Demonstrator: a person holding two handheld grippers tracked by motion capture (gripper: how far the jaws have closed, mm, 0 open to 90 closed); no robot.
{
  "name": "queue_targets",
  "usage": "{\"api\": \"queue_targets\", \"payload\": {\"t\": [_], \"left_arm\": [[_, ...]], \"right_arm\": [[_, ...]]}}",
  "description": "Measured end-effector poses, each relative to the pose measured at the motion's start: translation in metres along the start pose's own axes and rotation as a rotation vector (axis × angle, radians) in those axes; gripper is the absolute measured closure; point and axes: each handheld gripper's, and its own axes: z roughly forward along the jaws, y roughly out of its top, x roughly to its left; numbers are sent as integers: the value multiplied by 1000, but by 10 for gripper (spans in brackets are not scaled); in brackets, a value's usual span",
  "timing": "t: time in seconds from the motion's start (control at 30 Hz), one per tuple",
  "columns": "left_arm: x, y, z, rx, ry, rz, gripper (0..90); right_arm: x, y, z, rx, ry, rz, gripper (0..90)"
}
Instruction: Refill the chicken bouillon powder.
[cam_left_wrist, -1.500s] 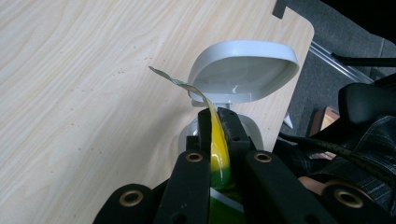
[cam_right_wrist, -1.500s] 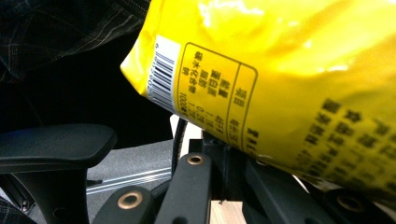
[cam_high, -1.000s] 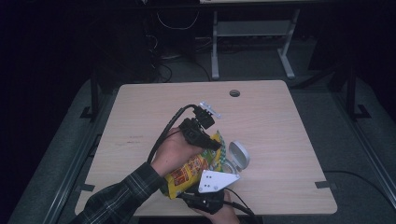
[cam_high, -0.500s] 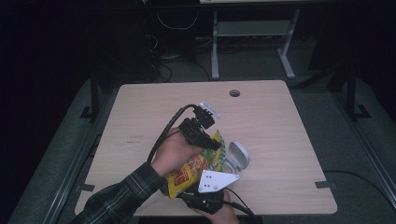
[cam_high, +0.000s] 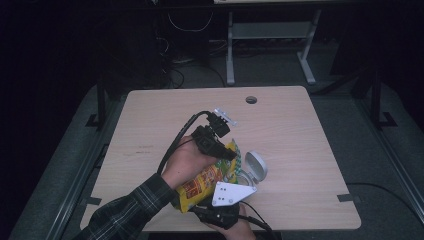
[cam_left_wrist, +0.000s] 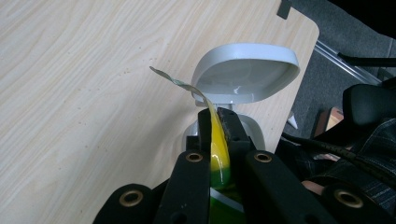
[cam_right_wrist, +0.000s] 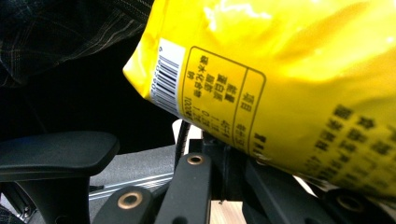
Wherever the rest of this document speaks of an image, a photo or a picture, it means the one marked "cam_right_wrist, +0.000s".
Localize yellow food packet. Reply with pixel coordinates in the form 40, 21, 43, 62
122, 0, 396, 201

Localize black chair armrest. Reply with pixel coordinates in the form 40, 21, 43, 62
0, 130, 121, 224

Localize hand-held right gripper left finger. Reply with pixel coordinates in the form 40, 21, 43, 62
189, 133, 228, 201

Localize dark plaid clothing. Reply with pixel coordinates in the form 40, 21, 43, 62
0, 0, 155, 89

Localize silver metal rail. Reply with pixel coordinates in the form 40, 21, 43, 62
88, 172, 174, 201

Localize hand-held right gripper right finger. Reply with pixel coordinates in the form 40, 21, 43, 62
228, 145, 260, 201

